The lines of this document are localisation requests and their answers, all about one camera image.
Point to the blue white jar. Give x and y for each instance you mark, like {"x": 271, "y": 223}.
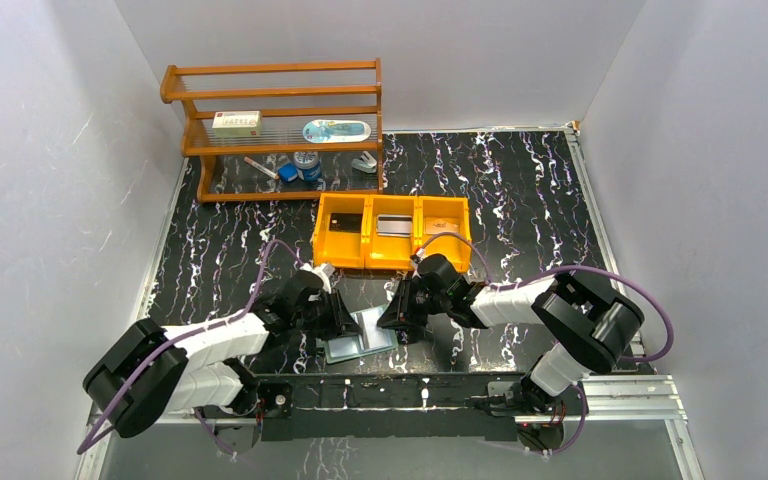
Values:
{"x": 308, "y": 165}

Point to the blue blister pack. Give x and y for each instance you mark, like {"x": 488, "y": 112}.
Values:
{"x": 321, "y": 131}

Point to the yellow three-compartment bin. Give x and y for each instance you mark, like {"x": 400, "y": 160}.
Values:
{"x": 370, "y": 251}

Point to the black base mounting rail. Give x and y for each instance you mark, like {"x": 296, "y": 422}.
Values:
{"x": 475, "y": 405}

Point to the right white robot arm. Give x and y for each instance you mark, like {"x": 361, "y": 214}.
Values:
{"x": 592, "y": 323}

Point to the small blue block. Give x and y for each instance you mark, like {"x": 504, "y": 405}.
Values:
{"x": 288, "y": 172}

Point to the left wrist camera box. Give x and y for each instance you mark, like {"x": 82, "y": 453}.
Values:
{"x": 324, "y": 272}

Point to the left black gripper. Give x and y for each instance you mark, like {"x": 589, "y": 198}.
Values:
{"x": 330, "y": 313}

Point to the orange wooden shelf rack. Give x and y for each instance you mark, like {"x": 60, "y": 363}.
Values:
{"x": 288, "y": 95}

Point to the black VIP card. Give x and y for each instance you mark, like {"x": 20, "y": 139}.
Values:
{"x": 346, "y": 222}

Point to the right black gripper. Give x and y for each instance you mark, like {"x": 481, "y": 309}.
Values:
{"x": 408, "y": 309}

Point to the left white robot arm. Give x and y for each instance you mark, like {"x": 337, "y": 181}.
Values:
{"x": 153, "y": 370}

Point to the white marker pen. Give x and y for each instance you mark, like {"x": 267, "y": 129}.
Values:
{"x": 261, "y": 168}

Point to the green card holder wallet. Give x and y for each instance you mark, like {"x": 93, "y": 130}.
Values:
{"x": 371, "y": 339}

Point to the bronze card in bin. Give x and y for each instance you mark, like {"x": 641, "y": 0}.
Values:
{"x": 437, "y": 225}

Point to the white red box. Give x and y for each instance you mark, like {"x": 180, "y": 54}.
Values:
{"x": 237, "y": 124}

